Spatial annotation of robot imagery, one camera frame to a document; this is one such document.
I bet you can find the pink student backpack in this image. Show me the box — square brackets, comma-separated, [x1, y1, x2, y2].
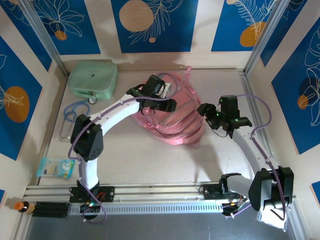
[131, 65, 207, 148]

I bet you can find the clear plastic bag white packet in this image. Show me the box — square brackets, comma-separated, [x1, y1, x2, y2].
[257, 209, 288, 230]

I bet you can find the mint green zip pouch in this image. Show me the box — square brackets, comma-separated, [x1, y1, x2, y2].
[66, 61, 120, 100]

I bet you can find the blue stethoscope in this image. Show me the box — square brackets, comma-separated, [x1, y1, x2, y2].
[56, 96, 98, 141]

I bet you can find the teal tissue packet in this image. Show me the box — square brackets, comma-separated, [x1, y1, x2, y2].
[35, 157, 76, 180]

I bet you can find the black ribbed block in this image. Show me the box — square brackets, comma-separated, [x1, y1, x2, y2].
[31, 201, 71, 218]

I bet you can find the brown bottle orange cap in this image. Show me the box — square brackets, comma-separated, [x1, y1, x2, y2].
[13, 201, 36, 214]

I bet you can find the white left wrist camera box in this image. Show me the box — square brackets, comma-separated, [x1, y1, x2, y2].
[161, 81, 174, 98]

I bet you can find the aluminium side rail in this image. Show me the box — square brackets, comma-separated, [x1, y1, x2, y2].
[241, 68, 282, 181]

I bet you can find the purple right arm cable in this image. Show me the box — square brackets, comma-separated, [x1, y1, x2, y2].
[221, 94, 288, 222]

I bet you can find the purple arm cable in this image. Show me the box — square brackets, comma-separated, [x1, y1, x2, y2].
[221, 94, 288, 222]
[67, 72, 181, 225]

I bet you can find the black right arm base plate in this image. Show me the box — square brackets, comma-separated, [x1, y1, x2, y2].
[203, 184, 250, 201]

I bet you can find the aluminium frame post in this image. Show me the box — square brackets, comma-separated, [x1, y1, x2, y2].
[242, 0, 294, 77]
[17, 0, 70, 78]

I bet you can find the aluminium mounting rail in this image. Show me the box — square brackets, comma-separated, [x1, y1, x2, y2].
[23, 181, 297, 204]

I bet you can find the grey slotted cable duct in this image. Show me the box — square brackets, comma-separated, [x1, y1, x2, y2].
[67, 201, 225, 216]

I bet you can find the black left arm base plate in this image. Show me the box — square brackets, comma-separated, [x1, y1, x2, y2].
[69, 186, 116, 203]

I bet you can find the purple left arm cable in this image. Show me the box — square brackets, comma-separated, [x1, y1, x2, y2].
[67, 72, 181, 225]

